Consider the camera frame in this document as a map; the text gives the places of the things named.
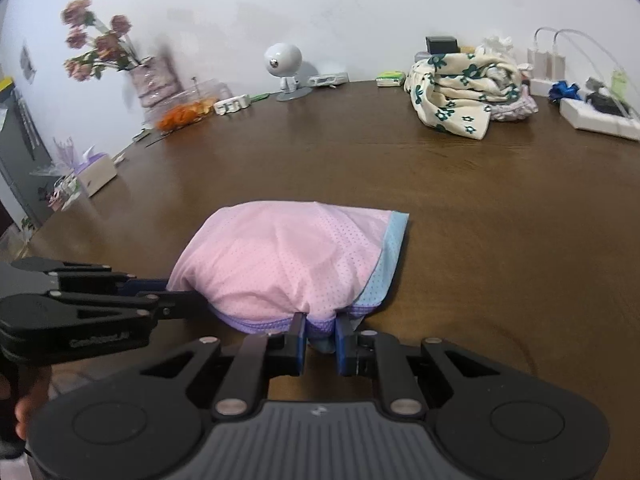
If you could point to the black power adapter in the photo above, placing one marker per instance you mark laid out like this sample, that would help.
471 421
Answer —
604 104

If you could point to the grey plug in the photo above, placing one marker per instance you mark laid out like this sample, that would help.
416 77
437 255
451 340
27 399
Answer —
595 84

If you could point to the small white adapter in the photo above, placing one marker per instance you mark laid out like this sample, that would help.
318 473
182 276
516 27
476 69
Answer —
231 105

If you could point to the pink and blue mesh shorts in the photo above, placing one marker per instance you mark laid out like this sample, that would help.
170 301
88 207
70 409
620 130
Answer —
280 260

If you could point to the pink wrapped vase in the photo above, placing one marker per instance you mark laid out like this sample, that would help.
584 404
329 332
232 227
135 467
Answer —
152 82

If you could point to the white power strip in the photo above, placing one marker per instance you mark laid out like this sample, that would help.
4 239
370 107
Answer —
595 121
540 86

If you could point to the green and white packet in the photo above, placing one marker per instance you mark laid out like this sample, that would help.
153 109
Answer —
390 78

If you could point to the dark cabinet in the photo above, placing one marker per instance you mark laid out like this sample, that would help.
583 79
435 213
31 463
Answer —
20 150

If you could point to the paper note on wall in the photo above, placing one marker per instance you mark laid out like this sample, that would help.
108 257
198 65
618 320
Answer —
27 62

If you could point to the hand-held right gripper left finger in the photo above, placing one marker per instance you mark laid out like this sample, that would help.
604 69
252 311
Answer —
300 347

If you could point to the person's left hand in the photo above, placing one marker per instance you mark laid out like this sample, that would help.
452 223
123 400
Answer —
31 407

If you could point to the beige tissue box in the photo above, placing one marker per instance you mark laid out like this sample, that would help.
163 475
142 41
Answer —
97 175

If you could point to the white round camera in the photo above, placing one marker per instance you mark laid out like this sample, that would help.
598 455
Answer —
280 60

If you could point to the cream green-flowered garment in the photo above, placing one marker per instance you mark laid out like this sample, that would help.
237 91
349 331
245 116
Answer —
460 95

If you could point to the green tag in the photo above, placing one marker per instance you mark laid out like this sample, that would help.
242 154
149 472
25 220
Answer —
619 82

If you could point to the pink artificial flowers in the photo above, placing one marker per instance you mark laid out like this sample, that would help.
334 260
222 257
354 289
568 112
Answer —
97 45

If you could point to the white charger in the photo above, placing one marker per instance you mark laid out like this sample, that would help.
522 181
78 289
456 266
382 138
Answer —
537 65
557 67

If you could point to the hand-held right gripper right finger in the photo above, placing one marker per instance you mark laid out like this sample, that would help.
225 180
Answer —
341 350

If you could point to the small black box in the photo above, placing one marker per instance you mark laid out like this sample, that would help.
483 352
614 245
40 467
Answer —
442 44

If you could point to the yellow item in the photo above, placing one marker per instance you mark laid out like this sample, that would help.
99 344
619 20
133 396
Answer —
6 85

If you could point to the dark green tissue box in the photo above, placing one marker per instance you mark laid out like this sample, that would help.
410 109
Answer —
497 44

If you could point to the small white device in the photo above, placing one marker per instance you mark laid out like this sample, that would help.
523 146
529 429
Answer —
327 79

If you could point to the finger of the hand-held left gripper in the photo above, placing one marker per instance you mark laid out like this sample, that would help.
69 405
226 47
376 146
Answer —
145 286
175 305

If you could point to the clear container of orange snacks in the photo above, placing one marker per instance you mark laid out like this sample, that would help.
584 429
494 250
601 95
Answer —
187 110

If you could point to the clear purple gift wrap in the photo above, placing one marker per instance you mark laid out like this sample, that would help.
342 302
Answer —
57 160

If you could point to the pink floral garment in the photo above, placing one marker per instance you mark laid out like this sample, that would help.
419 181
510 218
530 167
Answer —
515 108

